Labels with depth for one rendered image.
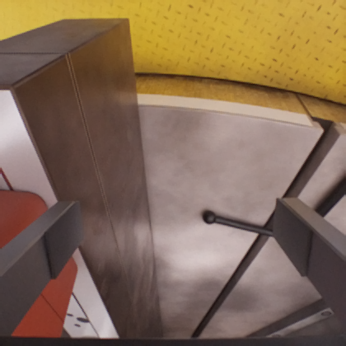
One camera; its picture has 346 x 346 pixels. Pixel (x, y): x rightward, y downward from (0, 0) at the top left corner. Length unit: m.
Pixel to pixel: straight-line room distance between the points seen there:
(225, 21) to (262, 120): 0.36
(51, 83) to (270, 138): 0.52
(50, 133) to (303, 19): 0.79
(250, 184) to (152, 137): 0.31
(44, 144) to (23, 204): 0.07
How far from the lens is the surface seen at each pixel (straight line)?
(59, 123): 0.30
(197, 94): 0.77
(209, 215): 0.80
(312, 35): 0.93
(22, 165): 0.30
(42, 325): 0.35
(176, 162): 0.70
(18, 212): 0.30
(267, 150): 0.69
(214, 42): 0.89
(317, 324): 1.47
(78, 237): 0.17
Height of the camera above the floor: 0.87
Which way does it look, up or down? 50 degrees down
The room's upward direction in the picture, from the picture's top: 169 degrees counter-clockwise
